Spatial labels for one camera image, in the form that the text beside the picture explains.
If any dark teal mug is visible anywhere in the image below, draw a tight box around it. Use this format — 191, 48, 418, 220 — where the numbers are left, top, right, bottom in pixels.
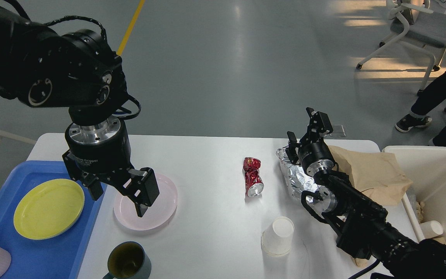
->
103, 241, 152, 279

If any crumpled aluminium foil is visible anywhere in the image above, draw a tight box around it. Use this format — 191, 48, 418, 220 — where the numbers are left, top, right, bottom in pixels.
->
276, 147, 319, 202

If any blue plastic tray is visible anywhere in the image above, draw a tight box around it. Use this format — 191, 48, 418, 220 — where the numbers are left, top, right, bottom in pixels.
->
0, 160, 102, 279

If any white plastic bin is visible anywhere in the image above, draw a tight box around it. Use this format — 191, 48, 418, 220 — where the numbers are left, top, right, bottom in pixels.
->
383, 145, 446, 241

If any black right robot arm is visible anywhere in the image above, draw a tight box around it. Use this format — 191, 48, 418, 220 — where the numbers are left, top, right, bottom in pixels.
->
286, 107, 446, 279

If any yellow plate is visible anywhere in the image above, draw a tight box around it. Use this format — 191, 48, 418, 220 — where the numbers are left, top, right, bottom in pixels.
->
14, 179, 85, 240

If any pink plate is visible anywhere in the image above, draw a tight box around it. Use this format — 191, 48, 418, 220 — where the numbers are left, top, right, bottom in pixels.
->
113, 174, 178, 231

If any crushed red soda can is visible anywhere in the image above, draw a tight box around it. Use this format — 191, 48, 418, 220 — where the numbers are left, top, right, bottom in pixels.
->
243, 157, 264, 198

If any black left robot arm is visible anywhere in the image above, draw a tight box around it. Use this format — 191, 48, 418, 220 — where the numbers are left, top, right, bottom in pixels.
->
0, 0, 159, 217

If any grey office chair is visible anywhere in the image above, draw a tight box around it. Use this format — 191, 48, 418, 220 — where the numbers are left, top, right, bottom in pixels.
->
356, 0, 446, 95

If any white paper cup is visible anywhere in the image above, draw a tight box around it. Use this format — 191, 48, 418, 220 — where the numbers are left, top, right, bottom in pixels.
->
261, 217, 295, 257

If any paper cup in bin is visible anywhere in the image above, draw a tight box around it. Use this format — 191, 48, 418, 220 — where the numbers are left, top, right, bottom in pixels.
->
419, 220, 444, 239

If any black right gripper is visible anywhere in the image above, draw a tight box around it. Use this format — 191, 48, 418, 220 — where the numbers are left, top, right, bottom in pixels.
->
286, 107, 336, 176

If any floor outlet plate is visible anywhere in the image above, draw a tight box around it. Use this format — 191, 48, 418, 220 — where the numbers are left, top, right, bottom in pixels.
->
329, 125, 347, 138

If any brown paper bag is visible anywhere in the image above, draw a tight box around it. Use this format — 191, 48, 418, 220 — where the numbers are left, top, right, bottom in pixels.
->
329, 145, 413, 205

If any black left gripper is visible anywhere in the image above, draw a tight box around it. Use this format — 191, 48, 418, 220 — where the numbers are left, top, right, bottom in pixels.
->
63, 116, 160, 218

